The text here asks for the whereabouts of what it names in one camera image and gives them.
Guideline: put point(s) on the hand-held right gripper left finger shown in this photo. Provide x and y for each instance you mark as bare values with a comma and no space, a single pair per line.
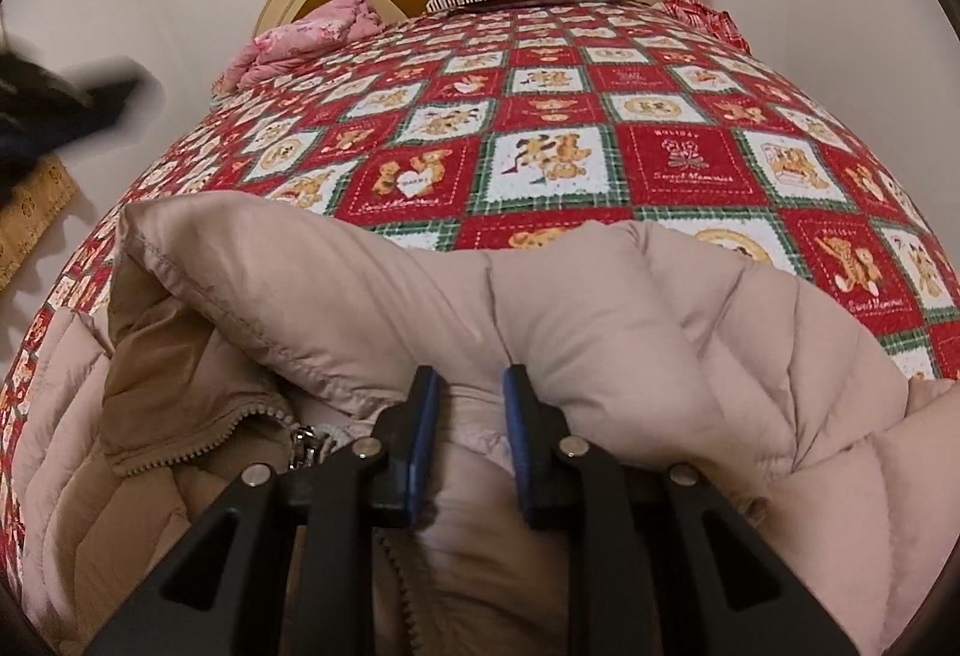
416,446

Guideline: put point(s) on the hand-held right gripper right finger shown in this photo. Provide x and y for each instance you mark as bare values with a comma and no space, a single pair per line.
529,446

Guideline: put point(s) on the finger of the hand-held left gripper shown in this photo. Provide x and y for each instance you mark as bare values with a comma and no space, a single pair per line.
112,90

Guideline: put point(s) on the beige quilted puffer jacket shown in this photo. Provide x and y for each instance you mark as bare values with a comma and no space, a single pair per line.
600,341

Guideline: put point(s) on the beige patterned door curtain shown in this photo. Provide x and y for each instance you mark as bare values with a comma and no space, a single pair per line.
34,221

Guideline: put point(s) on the pink floral quilt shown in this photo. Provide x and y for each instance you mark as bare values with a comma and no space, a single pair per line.
300,38

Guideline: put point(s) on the red bear print bedsheet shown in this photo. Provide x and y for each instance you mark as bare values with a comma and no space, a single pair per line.
570,124

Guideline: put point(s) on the red printed cloth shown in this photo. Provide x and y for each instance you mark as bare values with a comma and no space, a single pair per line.
709,23

